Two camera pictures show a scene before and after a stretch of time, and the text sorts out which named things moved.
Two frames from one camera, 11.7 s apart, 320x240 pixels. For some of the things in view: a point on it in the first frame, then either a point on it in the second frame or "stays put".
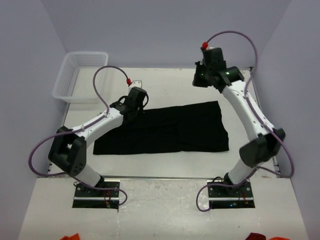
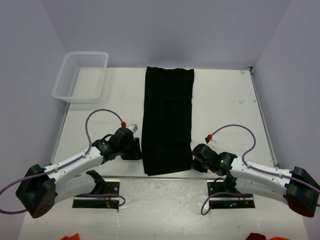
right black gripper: (197, 82) -> (195, 166)
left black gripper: (140, 110) -> (135, 153)
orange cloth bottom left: (74, 237) stays put
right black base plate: (222, 196) stays put
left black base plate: (86, 198) stays put
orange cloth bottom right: (279, 238) stays put
